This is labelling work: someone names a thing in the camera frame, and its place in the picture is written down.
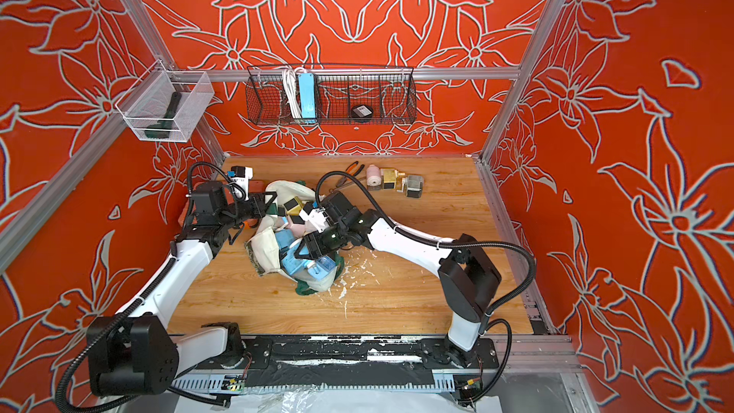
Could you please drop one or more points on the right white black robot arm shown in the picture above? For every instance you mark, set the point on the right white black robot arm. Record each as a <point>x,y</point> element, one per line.
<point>469,279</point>

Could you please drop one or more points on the pink pencil sharpener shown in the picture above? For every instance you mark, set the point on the pink pencil sharpener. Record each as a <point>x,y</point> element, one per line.
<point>373,176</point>

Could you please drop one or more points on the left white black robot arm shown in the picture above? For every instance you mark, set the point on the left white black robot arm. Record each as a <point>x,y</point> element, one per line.
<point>132,354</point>

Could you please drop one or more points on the cream tote bag green handles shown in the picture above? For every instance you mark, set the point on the cream tote bag green handles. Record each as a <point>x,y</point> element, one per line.
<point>262,248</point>

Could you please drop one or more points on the orange plastic tool case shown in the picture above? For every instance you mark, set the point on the orange plastic tool case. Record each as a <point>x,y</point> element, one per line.
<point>255,186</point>

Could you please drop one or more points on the orange handled pliers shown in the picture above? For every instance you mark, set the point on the orange handled pliers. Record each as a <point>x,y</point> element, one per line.
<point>354,169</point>

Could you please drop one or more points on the yellow pencil sharpener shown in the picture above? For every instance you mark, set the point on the yellow pencil sharpener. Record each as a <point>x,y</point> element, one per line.
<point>392,179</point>

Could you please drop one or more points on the black wire wall basket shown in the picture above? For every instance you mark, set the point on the black wire wall basket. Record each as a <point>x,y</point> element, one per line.
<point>273,96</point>

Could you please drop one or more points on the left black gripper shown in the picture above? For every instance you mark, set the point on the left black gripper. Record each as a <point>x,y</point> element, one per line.
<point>259,207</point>

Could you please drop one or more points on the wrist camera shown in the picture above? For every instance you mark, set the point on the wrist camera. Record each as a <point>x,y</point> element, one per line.
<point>240,177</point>
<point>315,219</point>

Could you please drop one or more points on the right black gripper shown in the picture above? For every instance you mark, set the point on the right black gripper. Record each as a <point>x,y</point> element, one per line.
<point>315,244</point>

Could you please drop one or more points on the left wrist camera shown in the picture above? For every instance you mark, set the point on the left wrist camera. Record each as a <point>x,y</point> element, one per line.
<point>240,177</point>

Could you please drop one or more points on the grey clear pencil sharpener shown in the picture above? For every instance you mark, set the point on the grey clear pencil sharpener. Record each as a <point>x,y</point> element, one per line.
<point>413,186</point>

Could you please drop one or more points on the light blue box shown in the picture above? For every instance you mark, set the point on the light blue box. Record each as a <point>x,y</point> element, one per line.
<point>308,93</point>

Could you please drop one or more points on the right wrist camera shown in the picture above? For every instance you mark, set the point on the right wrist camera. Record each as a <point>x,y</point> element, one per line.
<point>315,219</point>

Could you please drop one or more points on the clear acrylic wall bin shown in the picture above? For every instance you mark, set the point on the clear acrylic wall bin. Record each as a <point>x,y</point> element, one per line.
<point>145,101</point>

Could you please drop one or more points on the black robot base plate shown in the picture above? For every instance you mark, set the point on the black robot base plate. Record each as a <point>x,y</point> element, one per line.
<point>275,363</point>

